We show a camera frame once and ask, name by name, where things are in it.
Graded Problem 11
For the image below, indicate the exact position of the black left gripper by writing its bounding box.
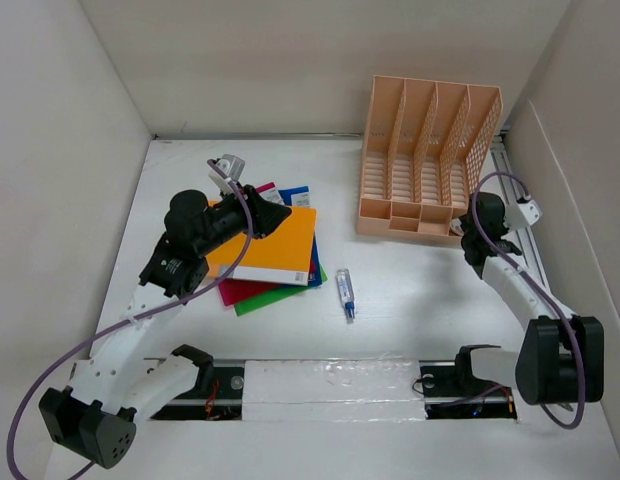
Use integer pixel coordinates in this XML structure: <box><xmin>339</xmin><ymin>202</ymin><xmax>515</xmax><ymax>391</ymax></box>
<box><xmin>195</xmin><ymin>181</ymin><xmax>290</xmax><ymax>256</ymax></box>

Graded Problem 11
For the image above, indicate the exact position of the orange folder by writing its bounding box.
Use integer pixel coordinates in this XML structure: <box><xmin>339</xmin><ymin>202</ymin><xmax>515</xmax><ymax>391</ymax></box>
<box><xmin>229</xmin><ymin>223</ymin><xmax>294</xmax><ymax>285</ymax></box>

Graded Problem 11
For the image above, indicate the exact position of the clear blue-capped spray bottle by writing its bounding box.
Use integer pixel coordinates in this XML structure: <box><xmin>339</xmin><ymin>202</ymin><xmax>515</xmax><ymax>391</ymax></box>
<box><xmin>336</xmin><ymin>269</ymin><xmax>355</xmax><ymax>323</ymax></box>

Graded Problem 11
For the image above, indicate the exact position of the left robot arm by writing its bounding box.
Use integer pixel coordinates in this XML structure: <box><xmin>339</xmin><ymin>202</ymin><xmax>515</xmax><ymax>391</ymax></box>
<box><xmin>39</xmin><ymin>182</ymin><xmax>292</xmax><ymax>469</ymax></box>

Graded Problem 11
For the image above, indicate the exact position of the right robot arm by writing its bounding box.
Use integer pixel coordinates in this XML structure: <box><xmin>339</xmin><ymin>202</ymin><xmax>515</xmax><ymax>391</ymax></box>
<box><xmin>452</xmin><ymin>192</ymin><xmax>604</xmax><ymax>405</ymax></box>

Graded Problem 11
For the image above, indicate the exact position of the peach plastic desk organizer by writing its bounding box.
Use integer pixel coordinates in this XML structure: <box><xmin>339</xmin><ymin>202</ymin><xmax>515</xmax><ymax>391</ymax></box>
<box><xmin>356</xmin><ymin>75</ymin><xmax>503</xmax><ymax>247</ymax></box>

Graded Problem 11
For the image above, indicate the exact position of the red folder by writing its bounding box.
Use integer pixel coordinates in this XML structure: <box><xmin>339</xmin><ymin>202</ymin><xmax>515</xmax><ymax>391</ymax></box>
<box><xmin>218</xmin><ymin>182</ymin><xmax>285</xmax><ymax>307</ymax></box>

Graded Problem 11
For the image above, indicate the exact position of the green folder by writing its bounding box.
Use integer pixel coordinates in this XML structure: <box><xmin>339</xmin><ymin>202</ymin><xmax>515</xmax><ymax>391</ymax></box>
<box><xmin>234</xmin><ymin>268</ymin><xmax>328</xmax><ymax>316</ymax></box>

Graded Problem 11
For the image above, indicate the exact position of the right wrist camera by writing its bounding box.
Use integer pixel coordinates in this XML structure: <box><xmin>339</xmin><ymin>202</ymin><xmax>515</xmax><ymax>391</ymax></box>
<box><xmin>504</xmin><ymin>197</ymin><xmax>542</xmax><ymax>231</ymax></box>

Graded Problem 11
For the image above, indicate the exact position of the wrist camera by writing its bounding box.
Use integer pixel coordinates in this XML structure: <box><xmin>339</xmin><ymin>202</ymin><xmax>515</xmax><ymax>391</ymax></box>
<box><xmin>208</xmin><ymin>154</ymin><xmax>245</xmax><ymax>195</ymax></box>
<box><xmin>504</xmin><ymin>197</ymin><xmax>542</xmax><ymax>231</ymax></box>

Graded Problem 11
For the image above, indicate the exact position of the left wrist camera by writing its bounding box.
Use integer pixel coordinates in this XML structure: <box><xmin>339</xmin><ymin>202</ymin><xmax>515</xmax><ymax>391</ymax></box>
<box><xmin>208</xmin><ymin>154</ymin><xmax>245</xmax><ymax>195</ymax></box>

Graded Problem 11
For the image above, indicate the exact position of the aluminium side rail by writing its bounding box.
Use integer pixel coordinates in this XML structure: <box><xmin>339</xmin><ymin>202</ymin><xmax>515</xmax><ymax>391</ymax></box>
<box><xmin>489</xmin><ymin>130</ymin><xmax>549</xmax><ymax>281</ymax></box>

